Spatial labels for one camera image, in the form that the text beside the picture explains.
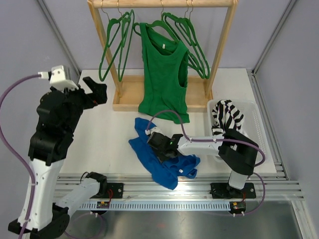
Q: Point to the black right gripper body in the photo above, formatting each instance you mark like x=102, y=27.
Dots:
x=161, y=154

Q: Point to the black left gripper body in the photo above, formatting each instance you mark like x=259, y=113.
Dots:
x=89, y=100

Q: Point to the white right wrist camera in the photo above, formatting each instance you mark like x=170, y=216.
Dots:
x=149, y=131

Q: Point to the white slotted cable duct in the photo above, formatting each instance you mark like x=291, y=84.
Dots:
x=157, y=206

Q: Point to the white plastic basket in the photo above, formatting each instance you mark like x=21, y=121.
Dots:
x=253, y=125

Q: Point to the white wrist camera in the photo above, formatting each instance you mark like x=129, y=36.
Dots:
x=149, y=131
x=60, y=78

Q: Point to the wooden clothes rack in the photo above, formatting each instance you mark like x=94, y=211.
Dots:
x=129, y=92

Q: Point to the green tank top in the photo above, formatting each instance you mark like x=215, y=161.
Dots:
x=165, y=76

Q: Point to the zebra striped tank top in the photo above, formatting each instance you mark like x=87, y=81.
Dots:
x=227, y=119

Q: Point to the green hanger with metal hook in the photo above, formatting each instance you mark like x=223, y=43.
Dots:
x=109, y=41

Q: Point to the empty green hanger front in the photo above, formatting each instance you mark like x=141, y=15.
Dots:
x=192, y=44

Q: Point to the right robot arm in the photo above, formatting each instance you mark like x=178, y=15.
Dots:
x=235, y=149

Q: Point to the blue tank top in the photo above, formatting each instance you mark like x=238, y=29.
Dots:
x=165, y=174

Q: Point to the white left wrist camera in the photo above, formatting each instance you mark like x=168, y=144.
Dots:
x=60, y=78

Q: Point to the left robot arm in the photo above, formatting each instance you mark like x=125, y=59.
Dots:
x=59, y=113

